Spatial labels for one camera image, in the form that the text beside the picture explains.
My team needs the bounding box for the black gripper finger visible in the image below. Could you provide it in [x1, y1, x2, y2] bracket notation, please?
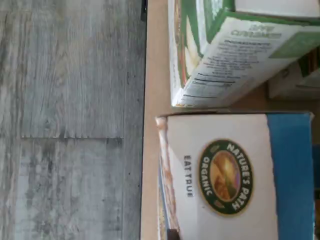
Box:
[166, 229, 182, 240]

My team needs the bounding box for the blue white flax oatmeal box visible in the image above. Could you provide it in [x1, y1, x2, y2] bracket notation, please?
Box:
[154, 110, 315, 240]

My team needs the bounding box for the green Nature's Path oatmeal box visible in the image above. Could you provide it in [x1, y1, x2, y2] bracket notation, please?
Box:
[167, 0, 320, 109]

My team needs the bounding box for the black metal shelf rack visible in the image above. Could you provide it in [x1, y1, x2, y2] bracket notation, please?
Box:
[139, 0, 149, 22]

